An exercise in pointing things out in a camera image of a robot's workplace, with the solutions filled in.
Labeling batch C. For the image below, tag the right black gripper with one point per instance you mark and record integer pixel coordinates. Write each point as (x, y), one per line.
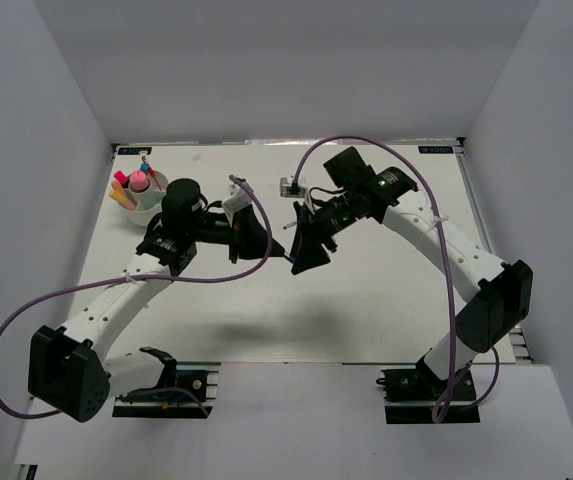
(308, 253)

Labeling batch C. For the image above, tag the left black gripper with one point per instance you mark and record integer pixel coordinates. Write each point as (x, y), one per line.
(246, 237)

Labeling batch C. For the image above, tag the red pen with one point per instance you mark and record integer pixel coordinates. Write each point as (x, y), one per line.
(151, 172)

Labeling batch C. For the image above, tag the pink glue bottle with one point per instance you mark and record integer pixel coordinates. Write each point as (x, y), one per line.
(139, 182)

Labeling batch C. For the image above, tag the orange pink highlighter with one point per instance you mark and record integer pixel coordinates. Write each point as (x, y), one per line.
(122, 200)

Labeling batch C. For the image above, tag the grey orange highlighter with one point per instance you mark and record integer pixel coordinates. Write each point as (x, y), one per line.
(116, 185)

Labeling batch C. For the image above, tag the pink black highlighter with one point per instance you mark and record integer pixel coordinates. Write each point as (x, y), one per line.
(122, 179)

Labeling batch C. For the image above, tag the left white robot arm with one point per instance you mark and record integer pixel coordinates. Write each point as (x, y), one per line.
(70, 367)

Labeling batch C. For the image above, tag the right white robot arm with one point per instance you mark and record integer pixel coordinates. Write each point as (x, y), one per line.
(496, 294)

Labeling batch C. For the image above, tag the white round organizer container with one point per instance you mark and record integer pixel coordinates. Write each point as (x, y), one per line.
(148, 203)

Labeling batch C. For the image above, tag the blue label sticker right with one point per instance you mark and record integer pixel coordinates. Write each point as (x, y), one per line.
(435, 149)

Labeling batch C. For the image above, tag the blue label sticker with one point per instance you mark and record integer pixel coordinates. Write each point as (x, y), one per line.
(134, 150)
(435, 149)

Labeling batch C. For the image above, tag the blue label sticker left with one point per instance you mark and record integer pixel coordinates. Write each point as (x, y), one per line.
(134, 150)

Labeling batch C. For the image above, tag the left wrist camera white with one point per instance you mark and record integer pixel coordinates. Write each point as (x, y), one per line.
(235, 202)

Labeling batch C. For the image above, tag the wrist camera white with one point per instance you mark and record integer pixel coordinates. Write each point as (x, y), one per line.
(289, 188)
(235, 202)

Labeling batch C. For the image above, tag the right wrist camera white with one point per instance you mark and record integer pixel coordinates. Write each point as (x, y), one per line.
(289, 188)

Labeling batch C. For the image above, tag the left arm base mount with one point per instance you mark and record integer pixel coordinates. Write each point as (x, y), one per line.
(188, 393)

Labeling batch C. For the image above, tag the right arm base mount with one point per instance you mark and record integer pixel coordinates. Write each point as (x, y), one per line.
(410, 401)

